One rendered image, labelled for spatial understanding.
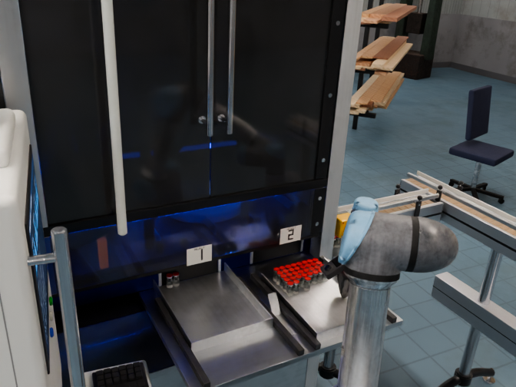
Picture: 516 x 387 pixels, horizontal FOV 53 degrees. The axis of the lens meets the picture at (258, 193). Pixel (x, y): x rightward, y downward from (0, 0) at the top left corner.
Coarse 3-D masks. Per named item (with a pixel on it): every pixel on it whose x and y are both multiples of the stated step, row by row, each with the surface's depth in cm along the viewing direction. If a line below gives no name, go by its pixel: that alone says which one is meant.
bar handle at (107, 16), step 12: (108, 0) 115; (108, 12) 116; (108, 24) 117; (108, 36) 118; (108, 48) 119; (108, 60) 121; (108, 72) 122; (108, 84) 123; (108, 96) 124; (120, 132) 129; (120, 144) 130; (120, 156) 131; (120, 168) 132; (120, 180) 133; (120, 192) 134; (120, 204) 136; (120, 216) 137; (120, 228) 139
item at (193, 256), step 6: (204, 246) 163; (210, 246) 164; (192, 252) 162; (198, 252) 163; (204, 252) 164; (210, 252) 165; (192, 258) 162; (198, 258) 164; (204, 258) 165; (210, 258) 166; (192, 264) 163
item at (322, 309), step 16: (272, 288) 169; (320, 288) 174; (336, 288) 174; (288, 304) 160; (304, 304) 165; (320, 304) 166; (336, 304) 166; (304, 320) 153; (320, 320) 158; (336, 320) 158; (320, 336) 149
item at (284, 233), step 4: (284, 228) 176; (288, 228) 177; (292, 228) 178; (296, 228) 179; (300, 228) 180; (280, 232) 176; (284, 232) 177; (288, 232) 178; (292, 232) 178; (296, 232) 179; (300, 232) 180; (280, 236) 177; (284, 236) 178; (292, 236) 179; (296, 236) 180; (300, 236) 181; (280, 240) 177; (284, 240) 178; (288, 240) 179; (292, 240) 180
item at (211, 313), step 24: (168, 288) 170; (192, 288) 170; (216, 288) 171; (240, 288) 170; (192, 312) 159; (216, 312) 159; (240, 312) 160; (264, 312) 157; (192, 336) 148; (216, 336) 145; (240, 336) 149
